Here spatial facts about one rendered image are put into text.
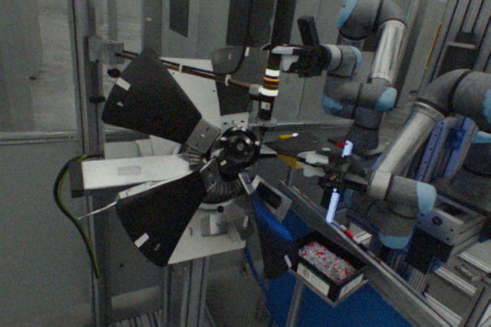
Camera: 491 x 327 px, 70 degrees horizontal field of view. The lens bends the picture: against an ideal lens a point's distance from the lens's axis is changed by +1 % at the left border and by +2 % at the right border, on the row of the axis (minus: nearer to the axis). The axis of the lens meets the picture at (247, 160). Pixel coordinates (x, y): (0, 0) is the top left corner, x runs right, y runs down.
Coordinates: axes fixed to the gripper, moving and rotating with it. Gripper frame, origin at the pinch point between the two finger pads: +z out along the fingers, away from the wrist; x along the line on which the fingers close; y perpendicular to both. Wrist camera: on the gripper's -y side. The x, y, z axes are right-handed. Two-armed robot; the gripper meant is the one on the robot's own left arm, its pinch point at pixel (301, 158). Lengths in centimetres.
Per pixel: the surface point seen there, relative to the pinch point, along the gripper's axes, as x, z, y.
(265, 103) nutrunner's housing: -15.5, 11.6, 4.1
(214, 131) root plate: -7.7, 21.9, 13.7
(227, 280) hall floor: 124, 46, -48
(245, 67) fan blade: -20.9, 24.0, -7.3
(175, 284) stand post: 76, 45, 4
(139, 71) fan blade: -22, 40, 21
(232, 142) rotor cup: -6.9, 15.5, 15.2
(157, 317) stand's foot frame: 110, 59, 1
